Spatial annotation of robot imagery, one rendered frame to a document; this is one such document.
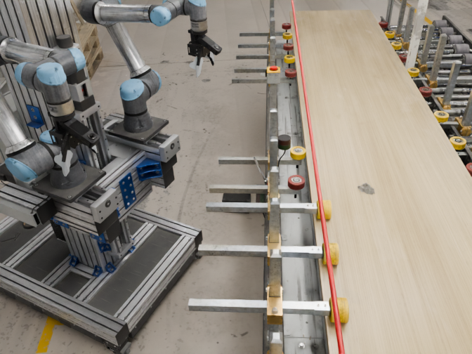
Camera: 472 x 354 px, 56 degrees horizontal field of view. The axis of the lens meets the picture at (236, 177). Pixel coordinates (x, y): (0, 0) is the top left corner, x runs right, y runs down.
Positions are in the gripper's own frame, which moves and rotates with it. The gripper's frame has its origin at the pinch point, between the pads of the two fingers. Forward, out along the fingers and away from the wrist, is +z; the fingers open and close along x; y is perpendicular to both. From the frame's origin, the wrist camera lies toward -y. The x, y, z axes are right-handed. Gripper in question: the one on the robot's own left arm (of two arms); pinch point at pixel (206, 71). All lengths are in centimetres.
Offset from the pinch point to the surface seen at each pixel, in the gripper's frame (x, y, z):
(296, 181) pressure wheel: 11, -52, 41
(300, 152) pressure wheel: -13, -45, 41
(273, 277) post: 81, -70, 25
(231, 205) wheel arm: 45, -35, 36
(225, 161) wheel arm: 3.1, -8.9, 47.1
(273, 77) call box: -32.6, -20.6, 12.8
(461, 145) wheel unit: -52, -117, 42
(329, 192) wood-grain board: 13, -68, 42
